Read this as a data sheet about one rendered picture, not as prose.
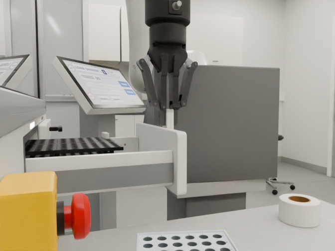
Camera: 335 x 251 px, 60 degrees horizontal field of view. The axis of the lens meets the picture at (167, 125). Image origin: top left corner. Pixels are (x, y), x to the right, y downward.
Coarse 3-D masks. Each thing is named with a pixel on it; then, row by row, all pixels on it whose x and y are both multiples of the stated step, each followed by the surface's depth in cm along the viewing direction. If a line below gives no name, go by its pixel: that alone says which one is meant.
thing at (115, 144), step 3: (102, 138) 64; (108, 141) 59; (111, 141) 59; (114, 141) 59; (111, 144) 55; (114, 144) 55; (117, 144) 55; (114, 147) 51; (117, 147) 51; (120, 147) 51; (123, 147) 52; (114, 150) 51
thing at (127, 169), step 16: (128, 144) 72; (32, 160) 43; (48, 160) 44; (64, 160) 45; (80, 160) 46; (96, 160) 46; (112, 160) 47; (128, 160) 48; (144, 160) 49; (160, 160) 50; (64, 176) 45; (80, 176) 45; (96, 176) 46; (112, 176) 47; (128, 176) 48; (144, 176) 49; (160, 176) 50; (64, 192) 45; (80, 192) 46; (96, 192) 47
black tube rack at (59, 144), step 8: (32, 144) 54; (40, 144) 55; (48, 144) 55; (56, 144) 55; (64, 144) 55; (72, 144) 55; (80, 144) 55; (88, 144) 54; (96, 144) 55; (104, 144) 55; (32, 152) 47; (40, 152) 47; (48, 152) 47; (56, 152) 48; (64, 152) 48; (72, 152) 49; (80, 152) 63; (88, 152) 64; (96, 152) 63; (104, 152) 59; (112, 152) 52
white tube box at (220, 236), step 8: (152, 232) 40; (160, 232) 40; (168, 232) 40; (176, 232) 40; (184, 232) 40; (192, 232) 41; (200, 232) 41; (208, 232) 41; (216, 232) 41; (224, 232) 40; (144, 240) 39; (152, 240) 38; (160, 240) 40; (168, 240) 38; (176, 240) 38; (184, 240) 38; (192, 240) 38; (200, 240) 38; (208, 240) 38; (216, 240) 38; (224, 240) 38; (144, 248) 36; (152, 248) 36; (160, 248) 36; (168, 248) 36; (176, 248) 36; (184, 248) 36; (192, 248) 36; (200, 248) 36; (208, 248) 36; (216, 248) 36; (224, 248) 37; (232, 248) 36
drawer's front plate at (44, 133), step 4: (44, 120) 89; (48, 120) 89; (40, 124) 71; (44, 124) 71; (48, 124) 81; (40, 128) 70; (44, 128) 71; (48, 128) 80; (40, 132) 70; (44, 132) 71; (48, 132) 80; (40, 136) 71; (44, 136) 71; (48, 136) 79
